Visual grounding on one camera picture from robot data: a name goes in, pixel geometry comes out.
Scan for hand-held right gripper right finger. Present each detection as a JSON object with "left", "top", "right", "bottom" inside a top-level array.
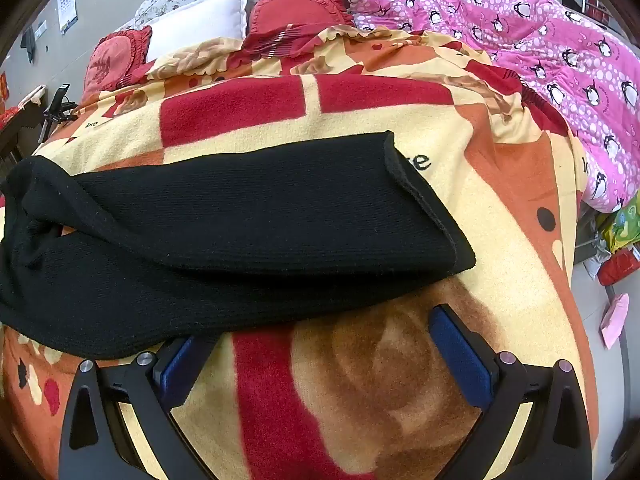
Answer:
[{"left": 427, "top": 304, "right": 593, "bottom": 480}]

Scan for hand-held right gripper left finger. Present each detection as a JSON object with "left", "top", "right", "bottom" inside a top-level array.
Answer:
[{"left": 59, "top": 336, "right": 221, "bottom": 480}]

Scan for black pants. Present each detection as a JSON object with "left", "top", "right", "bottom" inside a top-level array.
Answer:
[{"left": 0, "top": 131, "right": 477, "bottom": 361}]

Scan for red packet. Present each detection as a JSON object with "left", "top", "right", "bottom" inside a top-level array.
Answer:
[{"left": 597, "top": 247, "right": 640, "bottom": 286}]

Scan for green patterned bag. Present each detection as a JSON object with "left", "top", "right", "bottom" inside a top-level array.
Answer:
[{"left": 600, "top": 205, "right": 640, "bottom": 256}]

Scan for red yellow orange printed blanket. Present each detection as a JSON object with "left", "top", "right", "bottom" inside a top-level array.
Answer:
[{"left": 0, "top": 27, "right": 601, "bottom": 480}]

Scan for dark wooden table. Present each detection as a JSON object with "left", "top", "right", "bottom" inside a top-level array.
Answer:
[{"left": 0, "top": 85, "right": 48, "bottom": 166}]

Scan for black tripod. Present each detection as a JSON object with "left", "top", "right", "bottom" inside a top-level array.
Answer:
[{"left": 39, "top": 84, "right": 78, "bottom": 143}]

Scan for red heart-shaped ruffled pillow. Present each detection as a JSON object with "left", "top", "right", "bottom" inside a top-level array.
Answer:
[
  {"left": 245, "top": 0, "right": 356, "bottom": 58},
  {"left": 82, "top": 26, "right": 153, "bottom": 101}
]

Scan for pink penguin print quilt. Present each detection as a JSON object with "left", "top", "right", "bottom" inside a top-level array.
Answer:
[{"left": 320, "top": 0, "right": 640, "bottom": 213}]

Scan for white pillow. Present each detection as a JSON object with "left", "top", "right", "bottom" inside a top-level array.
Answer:
[{"left": 145, "top": 0, "right": 251, "bottom": 63}]

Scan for dark cloth hanging on wall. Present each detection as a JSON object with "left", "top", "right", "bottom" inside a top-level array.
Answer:
[{"left": 21, "top": 24, "right": 37, "bottom": 63}]

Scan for wall calendar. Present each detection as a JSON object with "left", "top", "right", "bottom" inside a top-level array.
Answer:
[{"left": 56, "top": 0, "right": 78, "bottom": 35}]

